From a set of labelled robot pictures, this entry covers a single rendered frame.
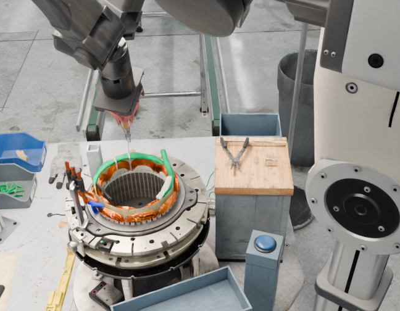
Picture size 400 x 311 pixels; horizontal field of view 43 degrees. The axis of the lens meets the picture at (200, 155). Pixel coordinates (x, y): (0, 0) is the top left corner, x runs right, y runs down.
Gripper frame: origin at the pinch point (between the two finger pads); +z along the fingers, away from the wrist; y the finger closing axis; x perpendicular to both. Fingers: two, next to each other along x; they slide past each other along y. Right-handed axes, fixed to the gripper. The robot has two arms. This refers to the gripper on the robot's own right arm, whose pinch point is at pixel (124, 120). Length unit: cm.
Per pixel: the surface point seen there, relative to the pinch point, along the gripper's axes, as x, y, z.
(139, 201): 9.9, 0.1, 17.9
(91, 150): 5.4, 9.0, 2.7
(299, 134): -94, -97, 100
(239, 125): -12.0, -33.3, 18.3
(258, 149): 4.2, -32.9, 14.1
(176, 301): 40.4, -1.8, 17.1
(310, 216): -56, -88, 121
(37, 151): -48, 28, 42
